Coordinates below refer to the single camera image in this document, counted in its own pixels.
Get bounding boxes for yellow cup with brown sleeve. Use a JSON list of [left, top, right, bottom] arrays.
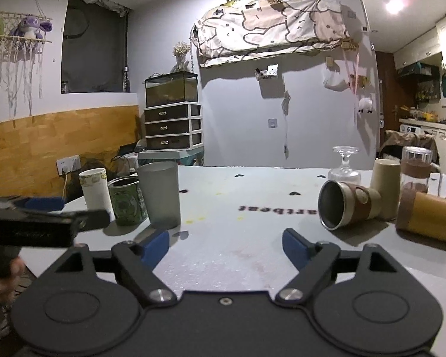
[[395, 186, 446, 244]]

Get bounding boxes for steel cup with brown sleeve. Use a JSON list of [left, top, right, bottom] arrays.
[[318, 180, 383, 231]]

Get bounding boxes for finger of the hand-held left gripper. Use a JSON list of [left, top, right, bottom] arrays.
[[12, 196, 66, 213], [61, 209, 111, 237]]

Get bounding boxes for beige cup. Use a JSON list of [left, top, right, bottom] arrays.
[[369, 158, 402, 221]]

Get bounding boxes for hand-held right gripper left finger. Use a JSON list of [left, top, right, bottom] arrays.
[[41, 230, 179, 308]]

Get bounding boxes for green patterned cup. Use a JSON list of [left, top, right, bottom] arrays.
[[107, 176, 149, 227]]

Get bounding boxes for white kitchen cabinets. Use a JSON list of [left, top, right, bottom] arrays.
[[393, 14, 446, 71]]

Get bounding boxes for cartoon printed cloth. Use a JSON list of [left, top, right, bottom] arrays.
[[192, 0, 351, 68]]

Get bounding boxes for white washing machine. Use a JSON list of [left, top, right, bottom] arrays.
[[398, 119, 446, 173]]

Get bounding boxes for clear glass goblet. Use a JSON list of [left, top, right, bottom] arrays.
[[327, 146, 362, 186]]

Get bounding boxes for glass fish tank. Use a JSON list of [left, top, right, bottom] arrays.
[[145, 71, 199, 108]]

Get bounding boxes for brown door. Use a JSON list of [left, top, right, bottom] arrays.
[[373, 50, 401, 159]]

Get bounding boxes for white wall outlet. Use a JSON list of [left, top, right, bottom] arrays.
[[56, 154, 82, 176]]

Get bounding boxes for macrame hanging shelf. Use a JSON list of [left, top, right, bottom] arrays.
[[0, 0, 54, 120]]

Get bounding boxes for white fluffy hanging toy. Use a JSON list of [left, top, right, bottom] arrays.
[[357, 97, 375, 115]]

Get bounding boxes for white hanging bag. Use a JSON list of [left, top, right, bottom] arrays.
[[323, 68, 351, 93]]

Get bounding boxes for white paper cup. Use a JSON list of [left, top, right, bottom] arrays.
[[78, 168, 115, 221]]

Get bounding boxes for teal storage box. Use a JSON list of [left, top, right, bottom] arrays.
[[137, 147, 205, 167]]

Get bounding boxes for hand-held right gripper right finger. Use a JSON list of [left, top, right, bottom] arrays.
[[274, 227, 412, 304]]

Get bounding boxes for dried flowers in vase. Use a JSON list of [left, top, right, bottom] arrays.
[[172, 42, 192, 72]]

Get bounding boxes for dark window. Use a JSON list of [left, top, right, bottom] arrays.
[[60, 0, 130, 94]]

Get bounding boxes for chair with brown cloth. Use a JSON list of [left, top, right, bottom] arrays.
[[379, 129, 437, 161]]

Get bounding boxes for ceiling light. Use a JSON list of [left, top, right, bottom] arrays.
[[384, 0, 411, 15]]

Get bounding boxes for plastic drawer unit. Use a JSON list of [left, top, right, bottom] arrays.
[[144, 102, 203, 151]]

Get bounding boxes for person's left hand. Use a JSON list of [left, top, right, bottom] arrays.
[[0, 256, 28, 303]]

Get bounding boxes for purple plush toy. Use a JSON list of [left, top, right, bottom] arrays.
[[10, 14, 54, 40]]

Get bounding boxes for grey translucent cup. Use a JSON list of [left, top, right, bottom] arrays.
[[137, 161, 181, 228]]

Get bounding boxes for glass jar with brown band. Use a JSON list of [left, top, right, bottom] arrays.
[[400, 146, 434, 194]]

